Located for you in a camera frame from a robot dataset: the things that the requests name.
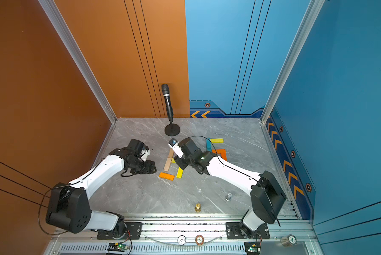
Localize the silver cylinder weight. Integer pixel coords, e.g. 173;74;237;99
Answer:
225;193;232;201

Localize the green circuit board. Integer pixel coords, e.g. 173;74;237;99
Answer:
107;243;131;254
244;242;261;255

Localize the copper round disc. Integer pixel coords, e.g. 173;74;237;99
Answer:
195;235;204;245

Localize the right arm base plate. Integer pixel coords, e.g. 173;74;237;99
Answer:
225;222;270;240

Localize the right green circuit board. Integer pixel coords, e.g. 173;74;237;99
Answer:
244;242;261;255

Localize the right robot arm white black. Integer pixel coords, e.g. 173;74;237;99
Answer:
174;151;287;239

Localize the aluminium front rail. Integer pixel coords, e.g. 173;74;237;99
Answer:
50;213;315;243

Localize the left green circuit board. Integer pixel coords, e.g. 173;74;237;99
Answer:
107;243;131;254

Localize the yellow block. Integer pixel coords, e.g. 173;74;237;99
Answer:
210;138;224;143
176;167;184;179

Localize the brass cylinder weight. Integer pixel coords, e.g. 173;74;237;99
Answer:
195;203;201;213

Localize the teal block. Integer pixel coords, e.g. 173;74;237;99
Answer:
206;139;212;152

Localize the white round disc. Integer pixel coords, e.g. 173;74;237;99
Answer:
177;235;187;246

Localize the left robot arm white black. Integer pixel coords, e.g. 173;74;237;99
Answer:
45;147;156;239

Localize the tan block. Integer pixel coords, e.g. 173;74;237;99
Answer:
168;149;174;158
163;158;172;172

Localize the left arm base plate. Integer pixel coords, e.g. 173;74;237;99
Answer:
96;222;143;241

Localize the black microphone on stand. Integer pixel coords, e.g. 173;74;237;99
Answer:
161;84;180;137

